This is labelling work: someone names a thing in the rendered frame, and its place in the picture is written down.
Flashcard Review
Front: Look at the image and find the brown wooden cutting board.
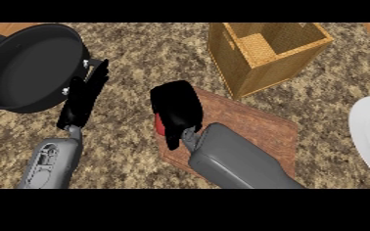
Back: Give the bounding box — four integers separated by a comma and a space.
155, 85, 301, 180

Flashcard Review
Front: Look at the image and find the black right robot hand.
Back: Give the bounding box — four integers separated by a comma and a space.
149, 79, 203, 152

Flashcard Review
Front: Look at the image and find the black frying pan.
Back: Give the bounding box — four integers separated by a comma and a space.
0, 23, 106, 115

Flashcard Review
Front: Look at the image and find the orange-brown wooden surface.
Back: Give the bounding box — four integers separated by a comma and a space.
0, 23, 41, 37

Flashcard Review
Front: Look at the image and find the tan wicker basket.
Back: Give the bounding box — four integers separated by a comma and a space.
206, 23, 335, 100

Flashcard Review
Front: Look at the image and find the red bell pepper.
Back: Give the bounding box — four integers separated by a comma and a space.
153, 113, 167, 136

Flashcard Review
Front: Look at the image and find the white rounded object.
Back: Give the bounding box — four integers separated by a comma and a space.
348, 96, 370, 167

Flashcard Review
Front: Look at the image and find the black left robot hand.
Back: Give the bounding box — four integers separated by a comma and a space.
55, 58, 111, 131

